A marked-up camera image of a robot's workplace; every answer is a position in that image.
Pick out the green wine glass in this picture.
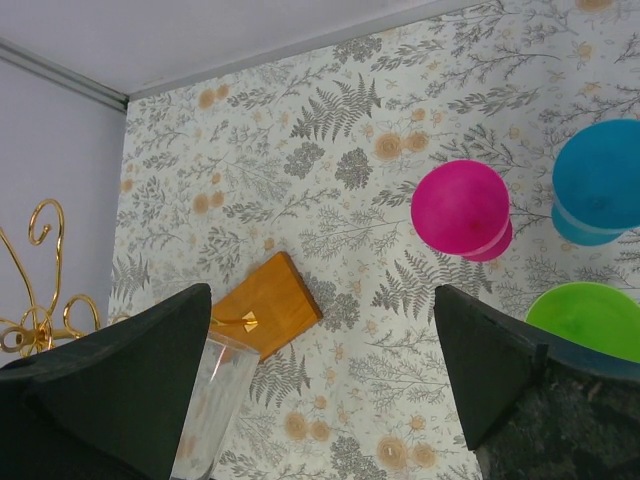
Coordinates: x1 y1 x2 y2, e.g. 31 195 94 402
525 282 639 362

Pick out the gold wire glass rack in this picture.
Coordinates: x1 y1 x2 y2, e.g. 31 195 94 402
1 198 323 360

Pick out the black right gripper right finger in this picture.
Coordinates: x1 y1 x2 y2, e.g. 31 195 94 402
434 285 639 479

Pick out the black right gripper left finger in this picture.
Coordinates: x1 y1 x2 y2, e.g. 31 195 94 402
1 283 211 479

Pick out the floral table mat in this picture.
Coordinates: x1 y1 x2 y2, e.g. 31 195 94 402
109 1 639 479

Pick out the clear wine glass front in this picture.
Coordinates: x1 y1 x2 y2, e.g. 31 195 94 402
171 332 260 479

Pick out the blue wine glass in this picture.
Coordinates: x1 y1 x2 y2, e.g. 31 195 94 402
551 119 639 246

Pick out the pink wine glass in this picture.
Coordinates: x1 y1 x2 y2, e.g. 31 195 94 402
410 159 513 262

